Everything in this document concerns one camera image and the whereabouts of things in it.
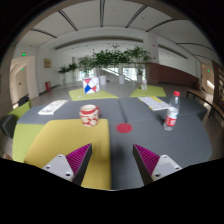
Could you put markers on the black chair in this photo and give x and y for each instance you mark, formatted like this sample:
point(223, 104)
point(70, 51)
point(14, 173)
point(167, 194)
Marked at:
point(23, 100)

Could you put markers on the wooden shelf unit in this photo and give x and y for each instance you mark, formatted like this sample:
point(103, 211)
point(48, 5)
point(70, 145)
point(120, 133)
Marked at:
point(220, 81)

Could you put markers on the red and white patterned mug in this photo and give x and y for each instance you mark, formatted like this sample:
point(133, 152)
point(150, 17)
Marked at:
point(89, 116)

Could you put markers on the lime green seat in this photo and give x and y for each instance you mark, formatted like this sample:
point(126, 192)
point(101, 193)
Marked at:
point(20, 110)

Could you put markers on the small clear plastic bottle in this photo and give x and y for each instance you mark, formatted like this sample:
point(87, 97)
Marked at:
point(144, 85)

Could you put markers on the white and yellow booklet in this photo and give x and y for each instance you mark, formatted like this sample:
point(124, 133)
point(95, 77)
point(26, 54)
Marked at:
point(153, 103)

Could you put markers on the clear red-capped water bottle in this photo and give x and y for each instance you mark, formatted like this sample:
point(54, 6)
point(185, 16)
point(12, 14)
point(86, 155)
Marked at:
point(171, 116)

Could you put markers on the white box with coloured triangles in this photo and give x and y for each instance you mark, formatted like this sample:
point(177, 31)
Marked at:
point(90, 85)

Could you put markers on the red floor cabinet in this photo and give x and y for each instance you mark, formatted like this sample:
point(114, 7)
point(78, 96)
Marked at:
point(48, 86)

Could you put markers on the green exit sign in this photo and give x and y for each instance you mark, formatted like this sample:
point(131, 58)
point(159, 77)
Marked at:
point(23, 54)

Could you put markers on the white printed booklet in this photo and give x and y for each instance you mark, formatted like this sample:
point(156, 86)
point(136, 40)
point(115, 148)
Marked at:
point(52, 107)

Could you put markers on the long wooden bench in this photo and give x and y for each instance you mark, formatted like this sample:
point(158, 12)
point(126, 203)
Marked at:
point(203, 97)

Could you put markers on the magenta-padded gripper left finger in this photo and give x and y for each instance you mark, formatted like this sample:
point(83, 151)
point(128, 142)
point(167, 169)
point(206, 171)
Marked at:
point(78, 163)

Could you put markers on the flat round red coaster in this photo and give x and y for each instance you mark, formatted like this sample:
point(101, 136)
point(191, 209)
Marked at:
point(124, 128)

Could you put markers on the framed yellow wall picture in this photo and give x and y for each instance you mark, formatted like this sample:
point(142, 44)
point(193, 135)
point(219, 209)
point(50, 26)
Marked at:
point(47, 63)

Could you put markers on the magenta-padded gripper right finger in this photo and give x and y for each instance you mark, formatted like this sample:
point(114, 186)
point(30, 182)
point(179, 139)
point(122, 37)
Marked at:
point(148, 161)

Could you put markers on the group of potted green plants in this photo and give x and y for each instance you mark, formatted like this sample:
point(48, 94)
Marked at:
point(103, 58)

